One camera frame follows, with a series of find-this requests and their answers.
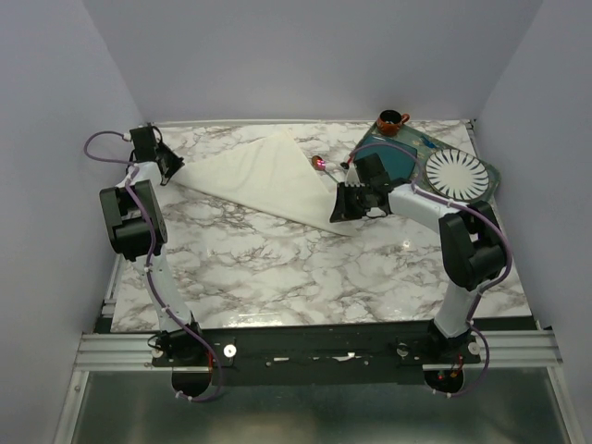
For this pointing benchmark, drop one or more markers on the brown ceramic cup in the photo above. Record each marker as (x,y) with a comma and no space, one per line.
(390,122)

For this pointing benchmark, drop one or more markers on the aluminium frame rail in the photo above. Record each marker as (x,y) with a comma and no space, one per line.
(130,352)

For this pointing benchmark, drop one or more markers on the white blue striped plate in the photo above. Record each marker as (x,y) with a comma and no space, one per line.
(457,175)

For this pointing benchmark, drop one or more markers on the white cloth napkin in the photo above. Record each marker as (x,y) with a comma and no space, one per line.
(272,176)

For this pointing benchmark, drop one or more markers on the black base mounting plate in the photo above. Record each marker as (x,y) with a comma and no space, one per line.
(370,353)

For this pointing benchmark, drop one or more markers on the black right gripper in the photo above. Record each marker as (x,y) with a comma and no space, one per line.
(341,212)

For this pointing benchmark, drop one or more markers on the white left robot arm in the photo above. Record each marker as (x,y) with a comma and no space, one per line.
(137,231)

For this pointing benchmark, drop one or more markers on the green patterned tray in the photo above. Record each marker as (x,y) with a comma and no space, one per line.
(425,146)

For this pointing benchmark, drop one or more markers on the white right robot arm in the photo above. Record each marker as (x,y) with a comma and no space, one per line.
(474,251)

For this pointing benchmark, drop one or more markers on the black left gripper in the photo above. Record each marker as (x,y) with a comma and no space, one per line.
(175,162)

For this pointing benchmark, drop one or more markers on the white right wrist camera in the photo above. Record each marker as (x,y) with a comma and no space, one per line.
(351,178)

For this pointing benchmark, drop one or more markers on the iridescent rainbow spoon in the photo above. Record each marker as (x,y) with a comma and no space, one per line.
(320,165)

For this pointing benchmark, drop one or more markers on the teal square plate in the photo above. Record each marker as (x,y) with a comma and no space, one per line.
(397,158)

